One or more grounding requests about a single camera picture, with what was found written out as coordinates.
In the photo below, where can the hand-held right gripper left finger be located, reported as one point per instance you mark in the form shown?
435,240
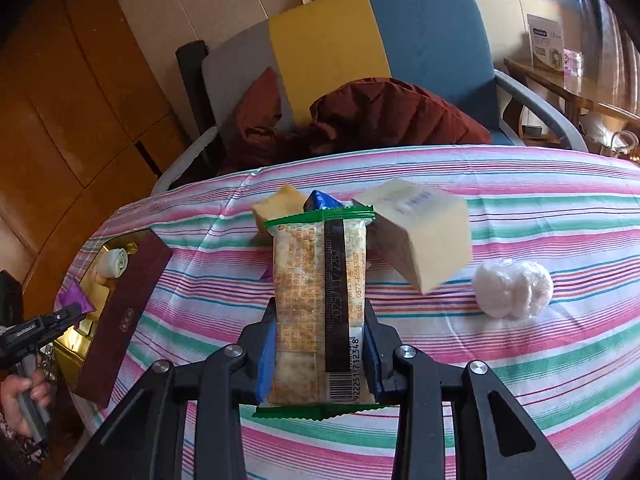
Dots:
265,360

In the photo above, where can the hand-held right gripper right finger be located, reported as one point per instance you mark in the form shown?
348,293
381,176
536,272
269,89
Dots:
376,365

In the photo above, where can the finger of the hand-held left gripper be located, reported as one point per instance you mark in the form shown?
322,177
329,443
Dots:
55,322

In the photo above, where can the purple wrapper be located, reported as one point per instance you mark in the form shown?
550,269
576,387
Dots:
75,294

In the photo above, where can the green edged cracker packet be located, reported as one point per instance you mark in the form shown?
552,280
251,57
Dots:
310,310

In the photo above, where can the gold metal tin box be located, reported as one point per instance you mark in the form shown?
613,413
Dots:
125,320

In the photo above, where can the white green cloth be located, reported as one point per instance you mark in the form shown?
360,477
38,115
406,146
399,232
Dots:
114,262

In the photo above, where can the beige cardboard box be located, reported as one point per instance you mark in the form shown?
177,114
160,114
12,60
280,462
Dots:
425,240

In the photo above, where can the yellow sponge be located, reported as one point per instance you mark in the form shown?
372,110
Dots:
277,210

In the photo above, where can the white plastic ball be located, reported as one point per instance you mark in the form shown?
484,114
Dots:
512,290

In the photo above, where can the dark blue snack packet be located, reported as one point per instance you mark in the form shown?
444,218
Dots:
320,201

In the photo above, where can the person's left forearm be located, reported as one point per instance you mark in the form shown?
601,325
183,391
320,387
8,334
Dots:
17,452

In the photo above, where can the person's left hand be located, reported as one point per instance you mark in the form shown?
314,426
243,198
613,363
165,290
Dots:
15,400

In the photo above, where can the striped pink green cloth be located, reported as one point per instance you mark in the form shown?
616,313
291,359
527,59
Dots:
500,385

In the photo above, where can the wooden wardrobe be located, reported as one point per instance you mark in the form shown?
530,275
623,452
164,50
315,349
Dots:
75,110

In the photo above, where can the dark red down jacket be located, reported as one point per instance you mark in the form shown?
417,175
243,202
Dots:
390,115

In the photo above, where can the white plastic bag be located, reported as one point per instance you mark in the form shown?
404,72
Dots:
607,132

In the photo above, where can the wooden desk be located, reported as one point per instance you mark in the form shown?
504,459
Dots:
555,85

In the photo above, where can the grey yellow blue armchair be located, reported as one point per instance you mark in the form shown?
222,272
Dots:
425,35

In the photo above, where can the white printed carton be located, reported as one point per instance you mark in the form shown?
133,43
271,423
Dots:
544,42

